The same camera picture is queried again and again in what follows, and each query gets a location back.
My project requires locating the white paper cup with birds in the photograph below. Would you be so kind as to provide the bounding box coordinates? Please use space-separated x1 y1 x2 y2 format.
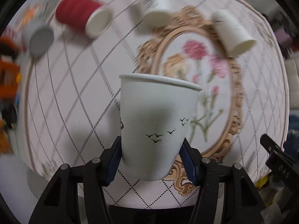
119 73 202 181

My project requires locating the plain white paper cup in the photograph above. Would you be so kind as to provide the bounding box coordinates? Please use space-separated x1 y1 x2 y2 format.
212 10 256 58

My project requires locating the red ribbed paper cup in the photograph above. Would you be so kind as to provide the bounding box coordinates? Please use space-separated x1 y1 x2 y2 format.
55 0 113 39

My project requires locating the white printed paper cup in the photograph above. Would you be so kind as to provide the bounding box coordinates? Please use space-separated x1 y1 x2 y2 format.
139 0 173 27

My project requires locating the floral patterned tablecloth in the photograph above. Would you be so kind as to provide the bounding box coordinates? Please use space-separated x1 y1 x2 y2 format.
23 0 290 209

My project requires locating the orange toy box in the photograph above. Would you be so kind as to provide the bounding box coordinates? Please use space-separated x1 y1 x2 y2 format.
1 36 21 100

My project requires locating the grey mug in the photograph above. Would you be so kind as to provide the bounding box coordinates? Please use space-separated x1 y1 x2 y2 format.
21 20 54 58

